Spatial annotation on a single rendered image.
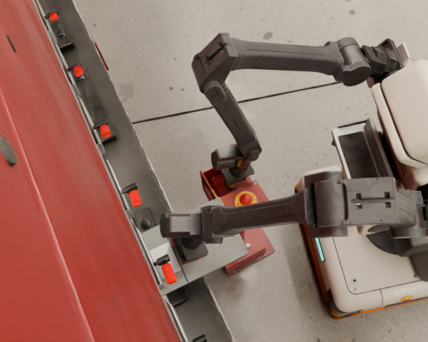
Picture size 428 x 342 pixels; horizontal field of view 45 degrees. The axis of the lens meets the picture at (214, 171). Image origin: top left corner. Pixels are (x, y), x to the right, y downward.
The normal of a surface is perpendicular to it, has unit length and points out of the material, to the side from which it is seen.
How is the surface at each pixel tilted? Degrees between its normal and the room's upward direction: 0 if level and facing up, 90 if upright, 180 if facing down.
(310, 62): 81
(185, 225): 26
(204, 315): 0
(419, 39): 0
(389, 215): 13
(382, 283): 0
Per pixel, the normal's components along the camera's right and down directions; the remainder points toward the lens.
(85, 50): -0.04, -0.38
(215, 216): -0.85, -0.06
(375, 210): -0.08, -0.17
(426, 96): -0.69, -0.15
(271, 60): 0.29, 0.81
